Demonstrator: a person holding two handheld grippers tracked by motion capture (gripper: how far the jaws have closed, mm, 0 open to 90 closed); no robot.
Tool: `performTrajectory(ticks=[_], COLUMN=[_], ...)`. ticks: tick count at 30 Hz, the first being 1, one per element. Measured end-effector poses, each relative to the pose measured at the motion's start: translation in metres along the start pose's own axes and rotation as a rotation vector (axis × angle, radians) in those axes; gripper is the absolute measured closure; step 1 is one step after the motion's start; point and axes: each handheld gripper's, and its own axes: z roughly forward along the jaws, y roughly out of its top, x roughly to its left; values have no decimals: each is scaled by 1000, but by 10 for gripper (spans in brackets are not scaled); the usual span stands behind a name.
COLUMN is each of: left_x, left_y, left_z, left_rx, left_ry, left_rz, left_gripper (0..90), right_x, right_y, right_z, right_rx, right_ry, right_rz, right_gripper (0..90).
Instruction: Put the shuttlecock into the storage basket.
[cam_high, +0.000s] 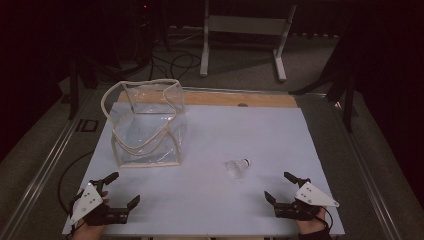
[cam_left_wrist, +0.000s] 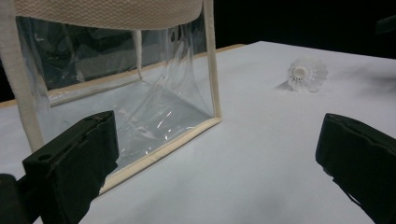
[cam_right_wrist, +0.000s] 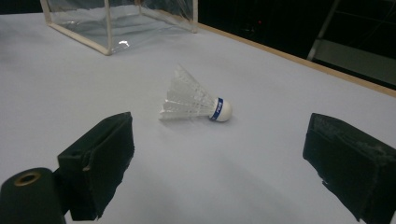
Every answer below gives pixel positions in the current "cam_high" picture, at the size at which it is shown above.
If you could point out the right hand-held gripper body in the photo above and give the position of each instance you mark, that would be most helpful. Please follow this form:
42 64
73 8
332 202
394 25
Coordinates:
308 200

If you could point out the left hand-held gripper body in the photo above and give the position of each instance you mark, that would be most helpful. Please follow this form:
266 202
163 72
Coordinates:
87 200

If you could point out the white shuttlecock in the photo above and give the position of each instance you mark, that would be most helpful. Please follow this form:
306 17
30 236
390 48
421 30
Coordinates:
237 167

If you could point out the clear plastic bag beige trim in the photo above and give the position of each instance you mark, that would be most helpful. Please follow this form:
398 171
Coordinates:
146 133

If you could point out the person's right hand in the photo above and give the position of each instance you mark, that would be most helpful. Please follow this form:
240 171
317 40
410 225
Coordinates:
311 225

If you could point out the person's left hand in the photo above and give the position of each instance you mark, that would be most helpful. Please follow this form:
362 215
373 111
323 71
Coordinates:
87 231

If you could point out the white table mat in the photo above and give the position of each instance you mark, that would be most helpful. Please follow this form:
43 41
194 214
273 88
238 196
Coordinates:
213 186

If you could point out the black metal stand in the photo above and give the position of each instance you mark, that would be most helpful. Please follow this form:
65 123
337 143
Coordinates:
345 83

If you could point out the metal floor rail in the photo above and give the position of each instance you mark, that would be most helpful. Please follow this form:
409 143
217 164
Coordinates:
370 186
36 173

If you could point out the white metal desk frame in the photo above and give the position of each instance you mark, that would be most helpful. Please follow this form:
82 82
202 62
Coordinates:
245 25

